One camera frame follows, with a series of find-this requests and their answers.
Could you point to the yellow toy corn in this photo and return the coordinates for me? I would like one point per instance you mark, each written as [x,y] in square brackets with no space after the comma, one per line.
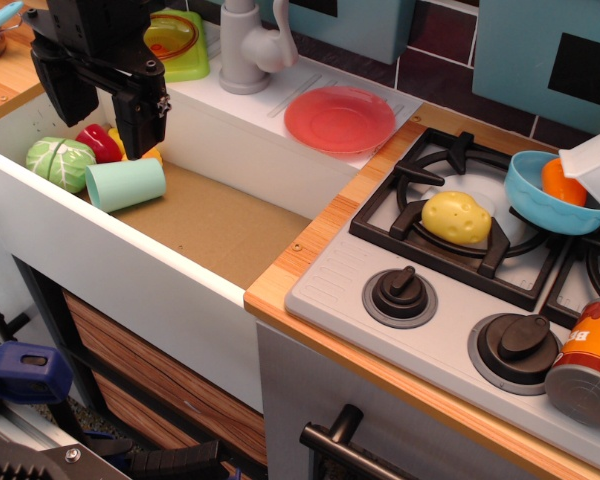
[152,153]

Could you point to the black stove knob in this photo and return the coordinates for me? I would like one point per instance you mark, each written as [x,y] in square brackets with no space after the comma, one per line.
[400,298]
[514,352]

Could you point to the left black stove knob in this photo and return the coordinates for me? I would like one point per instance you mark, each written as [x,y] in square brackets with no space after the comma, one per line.
[400,298]

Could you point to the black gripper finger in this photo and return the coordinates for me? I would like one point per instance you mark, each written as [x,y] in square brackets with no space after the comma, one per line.
[141,107]
[73,98]

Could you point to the red toy pepper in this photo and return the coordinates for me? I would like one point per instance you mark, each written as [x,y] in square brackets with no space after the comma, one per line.
[106,150]

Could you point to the black oven door handle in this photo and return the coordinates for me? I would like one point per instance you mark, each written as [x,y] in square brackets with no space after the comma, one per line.
[336,453]

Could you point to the green toy cabbage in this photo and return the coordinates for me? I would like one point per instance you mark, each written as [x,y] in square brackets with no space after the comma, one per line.
[61,161]

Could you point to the right black stove knob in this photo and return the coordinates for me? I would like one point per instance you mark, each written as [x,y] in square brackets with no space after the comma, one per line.
[514,352]

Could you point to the mint green plastic cup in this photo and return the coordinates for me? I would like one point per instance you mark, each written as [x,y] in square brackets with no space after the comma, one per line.
[118,185]

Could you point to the grey toy faucet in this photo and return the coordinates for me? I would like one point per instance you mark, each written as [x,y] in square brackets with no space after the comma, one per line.
[250,53]

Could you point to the black stove grate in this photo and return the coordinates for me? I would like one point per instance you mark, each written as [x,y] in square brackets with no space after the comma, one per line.
[577,283]
[515,260]

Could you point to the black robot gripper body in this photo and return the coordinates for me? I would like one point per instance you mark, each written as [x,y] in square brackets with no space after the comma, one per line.
[100,40]

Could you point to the orange toy carrot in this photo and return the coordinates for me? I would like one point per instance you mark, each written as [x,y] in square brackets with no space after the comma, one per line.
[556,184]

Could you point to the green plastic tray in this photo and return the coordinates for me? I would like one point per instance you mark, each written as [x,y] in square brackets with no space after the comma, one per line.
[192,65]

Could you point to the white blue milk carton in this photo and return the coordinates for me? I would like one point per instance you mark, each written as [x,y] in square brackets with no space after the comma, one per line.
[582,163]

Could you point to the yellow toy potato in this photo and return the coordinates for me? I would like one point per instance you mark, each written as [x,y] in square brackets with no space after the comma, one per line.
[456,217]

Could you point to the orange toy soup can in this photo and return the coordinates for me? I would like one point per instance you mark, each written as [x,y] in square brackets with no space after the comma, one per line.
[573,382]

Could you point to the amber transparent bowl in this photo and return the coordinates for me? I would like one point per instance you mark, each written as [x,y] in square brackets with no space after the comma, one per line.
[170,36]

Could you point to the blue clamp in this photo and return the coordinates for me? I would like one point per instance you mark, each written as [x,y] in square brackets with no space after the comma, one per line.
[33,374]

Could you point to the red plastic plate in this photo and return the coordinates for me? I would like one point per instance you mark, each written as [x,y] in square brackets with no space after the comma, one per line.
[340,120]

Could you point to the blue plastic bowl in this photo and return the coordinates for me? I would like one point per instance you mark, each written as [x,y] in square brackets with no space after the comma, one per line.
[523,187]

